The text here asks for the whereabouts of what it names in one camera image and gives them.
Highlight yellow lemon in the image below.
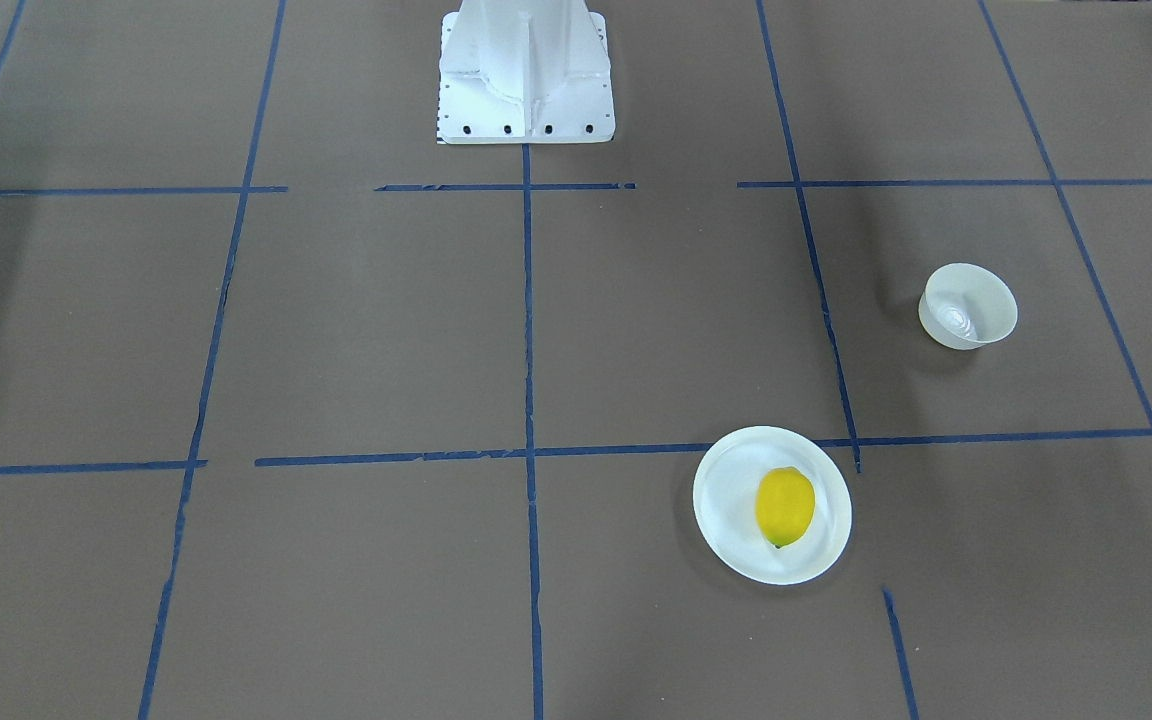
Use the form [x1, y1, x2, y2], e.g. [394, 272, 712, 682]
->
[755, 468, 817, 550]

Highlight white round plate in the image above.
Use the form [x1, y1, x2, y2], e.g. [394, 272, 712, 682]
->
[692, 427, 852, 585]

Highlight white plastic bowl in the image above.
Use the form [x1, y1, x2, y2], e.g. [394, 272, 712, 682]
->
[918, 263, 1020, 351]

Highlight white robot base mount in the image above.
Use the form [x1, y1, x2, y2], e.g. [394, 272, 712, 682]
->
[435, 1, 617, 145]

